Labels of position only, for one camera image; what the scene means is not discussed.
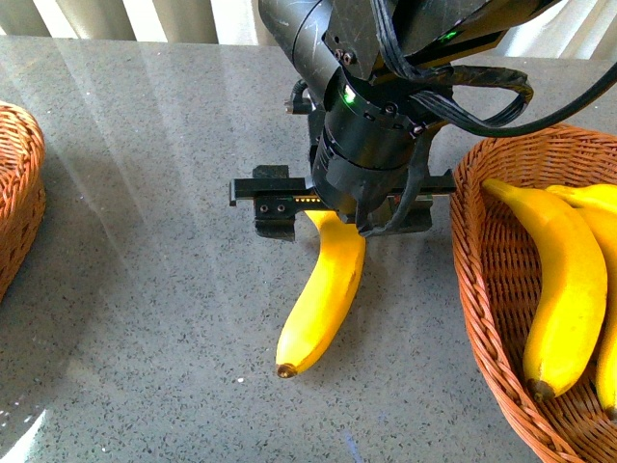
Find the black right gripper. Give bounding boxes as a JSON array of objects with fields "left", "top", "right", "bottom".
[{"left": 229, "top": 165, "right": 456, "bottom": 241}]

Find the yellow banana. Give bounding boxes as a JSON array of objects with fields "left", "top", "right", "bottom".
[
  {"left": 546, "top": 183, "right": 617, "bottom": 213},
  {"left": 577, "top": 207, "right": 616, "bottom": 422},
  {"left": 482, "top": 178, "right": 607, "bottom": 402},
  {"left": 276, "top": 210, "right": 366, "bottom": 379}
]

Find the wicker basket on right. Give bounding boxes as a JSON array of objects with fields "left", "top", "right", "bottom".
[{"left": 450, "top": 124, "right": 616, "bottom": 462}]

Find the wicker basket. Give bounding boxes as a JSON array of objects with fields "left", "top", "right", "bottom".
[
  {"left": 1, "top": 101, "right": 46, "bottom": 293},
  {"left": 450, "top": 124, "right": 616, "bottom": 462}
]

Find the yellow banana in basket back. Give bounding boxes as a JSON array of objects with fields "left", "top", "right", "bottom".
[{"left": 546, "top": 183, "right": 617, "bottom": 213}]

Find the yellow banana in basket front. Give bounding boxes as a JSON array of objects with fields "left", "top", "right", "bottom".
[{"left": 577, "top": 207, "right": 616, "bottom": 422}]

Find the white pleated curtain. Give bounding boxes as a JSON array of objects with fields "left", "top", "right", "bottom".
[{"left": 1, "top": 0, "right": 616, "bottom": 61}]

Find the wicker basket on left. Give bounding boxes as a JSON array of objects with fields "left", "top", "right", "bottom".
[{"left": 1, "top": 101, "right": 46, "bottom": 293}]

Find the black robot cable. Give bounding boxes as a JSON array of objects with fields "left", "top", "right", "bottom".
[{"left": 356, "top": 0, "right": 617, "bottom": 237}]

